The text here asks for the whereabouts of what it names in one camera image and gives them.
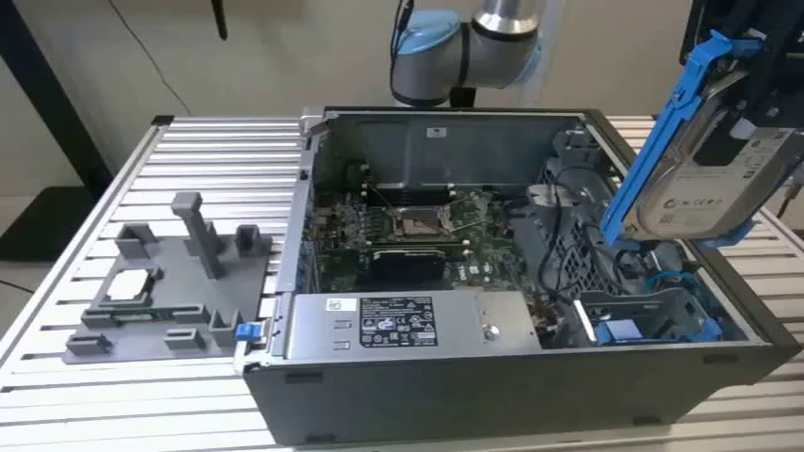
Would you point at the dark grey PC case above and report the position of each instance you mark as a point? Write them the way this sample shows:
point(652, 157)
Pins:
point(440, 400)

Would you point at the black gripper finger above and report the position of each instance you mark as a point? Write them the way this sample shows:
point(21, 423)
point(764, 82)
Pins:
point(725, 143)

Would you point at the grey parts rack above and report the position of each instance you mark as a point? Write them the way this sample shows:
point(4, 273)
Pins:
point(188, 282)

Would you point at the black hanging antenna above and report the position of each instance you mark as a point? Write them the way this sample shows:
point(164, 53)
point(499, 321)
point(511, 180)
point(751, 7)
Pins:
point(220, 19)

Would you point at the black table corner cap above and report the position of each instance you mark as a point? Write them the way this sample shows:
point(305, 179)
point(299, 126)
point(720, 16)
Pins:
point(163, 120)

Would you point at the white case label sticker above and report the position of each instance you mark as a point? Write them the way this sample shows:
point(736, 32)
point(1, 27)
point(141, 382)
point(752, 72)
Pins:
point(436, 132)

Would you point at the silver power supply unit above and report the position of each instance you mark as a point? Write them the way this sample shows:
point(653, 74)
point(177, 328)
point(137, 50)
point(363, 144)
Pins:
point(503, 306)

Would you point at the green motherboard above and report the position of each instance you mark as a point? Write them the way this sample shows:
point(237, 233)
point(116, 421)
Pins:
point(496, 263)

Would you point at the blue case latch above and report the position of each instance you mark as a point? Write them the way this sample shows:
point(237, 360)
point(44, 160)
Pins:
point(245, 331)

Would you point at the silver CPU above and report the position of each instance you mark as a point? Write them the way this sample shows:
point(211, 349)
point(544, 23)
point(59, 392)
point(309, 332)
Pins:
point(128, 285)

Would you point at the CPU socket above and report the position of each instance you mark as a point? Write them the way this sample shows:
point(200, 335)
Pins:
point(419, 226)

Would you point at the black graphics card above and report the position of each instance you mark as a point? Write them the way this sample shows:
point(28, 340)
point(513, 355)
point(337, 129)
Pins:
point(408, 270)

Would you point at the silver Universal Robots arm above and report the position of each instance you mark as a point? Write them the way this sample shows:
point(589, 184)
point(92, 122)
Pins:
point(440, 61)

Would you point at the black box on floor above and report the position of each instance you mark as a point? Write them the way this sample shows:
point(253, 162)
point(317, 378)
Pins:
point(44, 226)

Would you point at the black slanted frame post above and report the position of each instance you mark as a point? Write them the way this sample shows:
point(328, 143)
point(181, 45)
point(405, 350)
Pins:
point(53, 94)

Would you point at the grey metal disk bay cage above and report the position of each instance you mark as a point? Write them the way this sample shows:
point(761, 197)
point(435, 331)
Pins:
point(596, 202)

